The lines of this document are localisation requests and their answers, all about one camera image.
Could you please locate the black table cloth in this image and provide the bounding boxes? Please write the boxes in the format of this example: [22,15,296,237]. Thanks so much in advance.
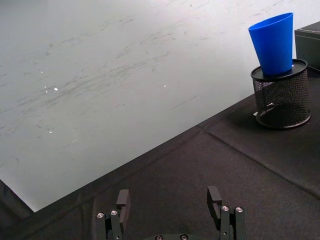
[0,65,320,240]

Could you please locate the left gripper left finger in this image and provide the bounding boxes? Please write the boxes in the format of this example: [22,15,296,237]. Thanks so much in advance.
[96,189,131,240]

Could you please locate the black leather tissue box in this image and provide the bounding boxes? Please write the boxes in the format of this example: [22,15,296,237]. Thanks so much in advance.
[294,21,320,72]

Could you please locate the blue plastic cup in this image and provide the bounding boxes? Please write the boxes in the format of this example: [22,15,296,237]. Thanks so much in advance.
[247,12,295,78]

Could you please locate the black mesh pen holder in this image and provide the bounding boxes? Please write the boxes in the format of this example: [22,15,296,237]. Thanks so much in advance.
[250,58,312,130]

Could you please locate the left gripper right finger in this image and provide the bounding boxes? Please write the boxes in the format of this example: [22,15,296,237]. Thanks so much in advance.
[206,185,246,240]

